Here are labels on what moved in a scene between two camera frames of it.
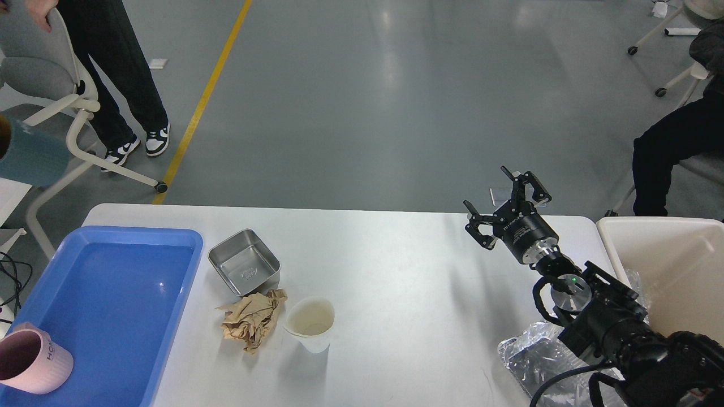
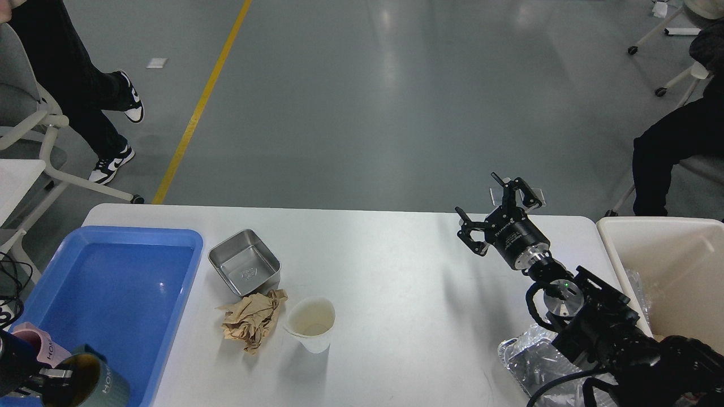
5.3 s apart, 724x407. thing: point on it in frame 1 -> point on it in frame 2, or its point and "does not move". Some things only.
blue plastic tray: (117, 298) does not move
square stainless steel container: (246, 264) does not move
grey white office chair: (39, 63) -> (26, 125)
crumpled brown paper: (248, 320) does not move
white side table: (11, 193) does not move
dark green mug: (30, 157) -> (94, 383)
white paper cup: (310, 320) does not move
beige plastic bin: (675, 265) does not move
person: (100, 30) -> (81, 94)
